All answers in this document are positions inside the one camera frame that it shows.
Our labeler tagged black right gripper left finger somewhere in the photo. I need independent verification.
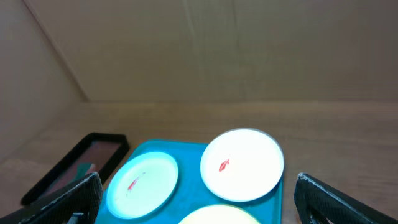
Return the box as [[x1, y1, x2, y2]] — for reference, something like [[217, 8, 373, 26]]
[[1, 172, 103, 224]]

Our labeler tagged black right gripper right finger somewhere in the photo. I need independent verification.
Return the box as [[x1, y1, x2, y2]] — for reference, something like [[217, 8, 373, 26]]
[[294, 172, 397, 224]]

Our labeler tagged light blue plate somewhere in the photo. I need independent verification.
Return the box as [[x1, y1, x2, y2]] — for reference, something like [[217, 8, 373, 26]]
[[106, 152, 179, 220]]

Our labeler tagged yellow plate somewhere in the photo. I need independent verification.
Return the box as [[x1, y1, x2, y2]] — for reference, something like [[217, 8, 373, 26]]
[[179, 204, 260, 224]]

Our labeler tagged black rectangular tray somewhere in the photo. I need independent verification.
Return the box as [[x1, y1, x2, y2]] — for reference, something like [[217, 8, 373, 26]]
[[21, 133, 130, 206]]

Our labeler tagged white plate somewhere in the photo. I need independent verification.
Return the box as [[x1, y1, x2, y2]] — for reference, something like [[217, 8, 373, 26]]
[[200, 128, 285, 202]]

